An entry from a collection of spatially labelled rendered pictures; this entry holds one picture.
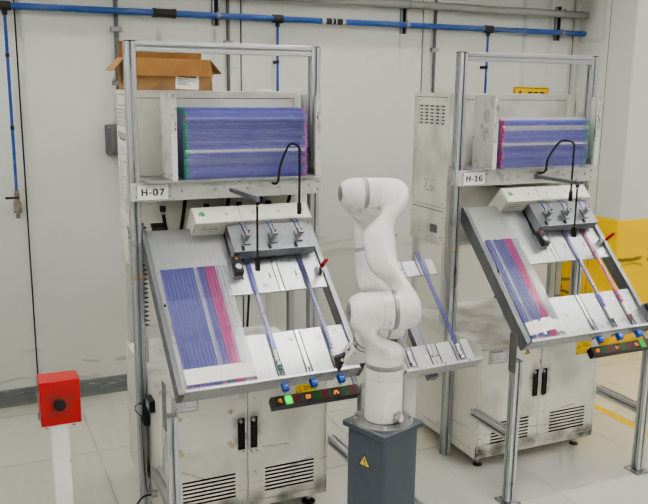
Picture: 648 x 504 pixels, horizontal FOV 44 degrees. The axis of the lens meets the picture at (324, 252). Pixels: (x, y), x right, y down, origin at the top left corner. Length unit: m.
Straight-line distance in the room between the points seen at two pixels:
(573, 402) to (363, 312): 1.92
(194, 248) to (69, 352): 1.76
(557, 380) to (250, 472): 1.55
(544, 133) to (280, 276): 1.45
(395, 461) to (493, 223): 1.49
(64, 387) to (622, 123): 4.01
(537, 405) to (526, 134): 1.28
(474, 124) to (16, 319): 2.62
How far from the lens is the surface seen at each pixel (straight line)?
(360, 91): 5.00
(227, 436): 3.24
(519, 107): 3.98
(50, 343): 4.69
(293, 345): 2.96
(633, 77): 5.58
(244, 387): 2.83
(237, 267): 3.04
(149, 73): 3.36
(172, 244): 3.12
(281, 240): 3.16
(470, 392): 3.79
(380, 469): 2.55
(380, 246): 2.48
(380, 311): 2.41
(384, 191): 2.55
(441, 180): 3.82
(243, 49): 3.19
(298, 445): 3.37
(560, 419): 4.11
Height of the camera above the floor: 1.74
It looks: 12 degrees down
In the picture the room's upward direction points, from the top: 1 degrees clockwise
